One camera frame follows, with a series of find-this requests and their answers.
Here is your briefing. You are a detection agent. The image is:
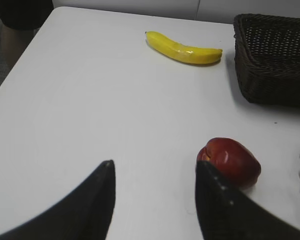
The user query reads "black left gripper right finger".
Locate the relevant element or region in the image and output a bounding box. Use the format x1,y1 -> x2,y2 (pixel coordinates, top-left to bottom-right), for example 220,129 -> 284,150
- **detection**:
195,161 -> 300,240

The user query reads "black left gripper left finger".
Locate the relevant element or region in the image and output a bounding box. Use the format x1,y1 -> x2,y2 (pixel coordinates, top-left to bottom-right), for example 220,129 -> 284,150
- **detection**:
0,160 -> 115,240

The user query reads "dark woven basket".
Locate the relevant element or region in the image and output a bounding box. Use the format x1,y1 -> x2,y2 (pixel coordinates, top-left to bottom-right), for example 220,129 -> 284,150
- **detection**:
233,13 -> 300,108

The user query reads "red apple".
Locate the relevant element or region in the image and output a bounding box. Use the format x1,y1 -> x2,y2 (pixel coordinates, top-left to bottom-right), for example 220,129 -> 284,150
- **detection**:
196,137 -> 262,189

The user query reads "yellow banana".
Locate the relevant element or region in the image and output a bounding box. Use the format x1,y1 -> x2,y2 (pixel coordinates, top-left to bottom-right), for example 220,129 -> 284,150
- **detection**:
145,31 -> 223,65

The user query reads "black chair seat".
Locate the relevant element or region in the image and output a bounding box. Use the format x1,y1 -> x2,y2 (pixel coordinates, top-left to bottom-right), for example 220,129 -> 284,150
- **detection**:
0,0 -> 54,31

